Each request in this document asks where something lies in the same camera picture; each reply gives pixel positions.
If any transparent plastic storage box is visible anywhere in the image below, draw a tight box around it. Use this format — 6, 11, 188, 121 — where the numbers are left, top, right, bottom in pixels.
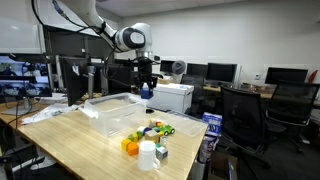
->
78, 92, 149, 138

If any green toy car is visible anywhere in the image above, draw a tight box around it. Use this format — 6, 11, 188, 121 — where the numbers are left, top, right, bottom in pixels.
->
159, 124, 176, 137

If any lit computer monitor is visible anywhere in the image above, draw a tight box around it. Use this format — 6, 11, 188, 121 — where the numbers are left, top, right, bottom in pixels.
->
0, 53, 53, 117

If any blue and white carton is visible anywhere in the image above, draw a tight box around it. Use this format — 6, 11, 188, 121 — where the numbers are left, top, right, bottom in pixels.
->
201, 112, 224, 137

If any grey desk fan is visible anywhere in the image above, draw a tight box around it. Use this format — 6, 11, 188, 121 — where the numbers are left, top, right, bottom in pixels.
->
171, 59, 187, 83

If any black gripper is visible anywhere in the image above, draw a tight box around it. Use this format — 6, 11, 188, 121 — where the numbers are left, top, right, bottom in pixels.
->
138, 60, 158, 92

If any tan wooden toy block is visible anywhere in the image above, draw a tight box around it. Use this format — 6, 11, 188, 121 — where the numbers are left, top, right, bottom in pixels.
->
144, 129, 160, 144

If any green toy block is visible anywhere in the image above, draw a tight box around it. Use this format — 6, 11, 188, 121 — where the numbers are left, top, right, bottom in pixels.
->
128, 132, 139, 143

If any white storage box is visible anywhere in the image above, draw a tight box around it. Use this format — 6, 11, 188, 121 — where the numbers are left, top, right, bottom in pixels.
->
146, 82, 195, 114

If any brown woven basket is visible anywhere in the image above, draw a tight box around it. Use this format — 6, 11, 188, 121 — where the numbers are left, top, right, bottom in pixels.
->
156, 76, 172, 85

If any orange toy block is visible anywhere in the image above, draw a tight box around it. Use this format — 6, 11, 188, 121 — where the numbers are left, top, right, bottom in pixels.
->
127, 142, 140, 157

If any white plastic cup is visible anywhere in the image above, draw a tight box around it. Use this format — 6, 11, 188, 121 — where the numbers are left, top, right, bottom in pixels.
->
138, 140, 162, 172

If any yellow toy cube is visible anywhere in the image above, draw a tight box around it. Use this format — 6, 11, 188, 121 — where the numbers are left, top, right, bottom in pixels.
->
120, 138, 132, 153

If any wooden background desk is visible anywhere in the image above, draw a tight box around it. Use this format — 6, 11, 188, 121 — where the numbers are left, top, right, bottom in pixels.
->
203, 83, 275, 100

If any white printed bag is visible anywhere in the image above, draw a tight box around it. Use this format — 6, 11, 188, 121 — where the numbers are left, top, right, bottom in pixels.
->
198, 134, 219, 164

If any clear plastic bag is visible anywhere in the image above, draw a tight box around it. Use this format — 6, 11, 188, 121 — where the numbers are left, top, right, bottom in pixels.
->
21, 103, 81, 126

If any white and teal toy cube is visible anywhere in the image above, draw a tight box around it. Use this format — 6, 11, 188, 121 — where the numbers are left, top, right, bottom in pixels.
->
155, 143, 169, 160

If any brown cardboard box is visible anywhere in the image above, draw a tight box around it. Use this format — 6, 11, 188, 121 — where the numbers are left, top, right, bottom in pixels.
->
208, 151, 239, 180

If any black mesh office chair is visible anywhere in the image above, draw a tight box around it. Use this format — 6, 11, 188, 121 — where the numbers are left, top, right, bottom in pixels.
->
219, 84, 273, 169
265, 79, 320, 154

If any blue toy cube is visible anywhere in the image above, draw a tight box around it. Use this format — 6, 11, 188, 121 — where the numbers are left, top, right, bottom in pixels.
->
140, 87, 154, 100

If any grey metal pole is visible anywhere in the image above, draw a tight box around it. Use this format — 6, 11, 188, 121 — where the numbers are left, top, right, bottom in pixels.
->
87, 65, 95, 99

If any red curved object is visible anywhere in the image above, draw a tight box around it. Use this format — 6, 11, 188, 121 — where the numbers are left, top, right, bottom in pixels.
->
307, 69, 319, 84

